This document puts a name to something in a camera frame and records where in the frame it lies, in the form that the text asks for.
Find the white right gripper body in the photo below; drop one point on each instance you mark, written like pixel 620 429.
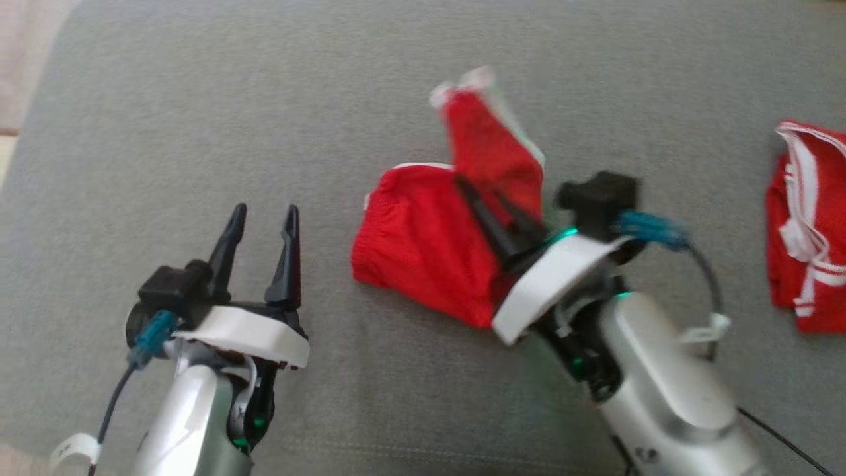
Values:
pixel 548 277

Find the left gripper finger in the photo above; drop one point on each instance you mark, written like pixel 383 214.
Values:
pixel 225 258
pixel 287 277

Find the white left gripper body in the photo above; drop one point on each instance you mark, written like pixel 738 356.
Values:
pixel 251 330

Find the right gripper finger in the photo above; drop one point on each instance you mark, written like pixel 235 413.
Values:
pixel 525 228
pixel 492 231

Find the red shorts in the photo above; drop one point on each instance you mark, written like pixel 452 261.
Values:
pixel 416 244

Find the red jersey with white trim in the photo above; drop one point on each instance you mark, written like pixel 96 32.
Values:
pixel 806 198

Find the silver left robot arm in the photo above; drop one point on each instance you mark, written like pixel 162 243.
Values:
pixel 192 416

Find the grey fabric sofa seat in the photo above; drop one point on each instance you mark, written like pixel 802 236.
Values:
pixel 330 99

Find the cream rug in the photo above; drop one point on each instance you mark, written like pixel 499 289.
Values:
pixel 5 158

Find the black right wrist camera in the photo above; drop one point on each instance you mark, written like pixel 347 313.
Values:
pixel 598 201

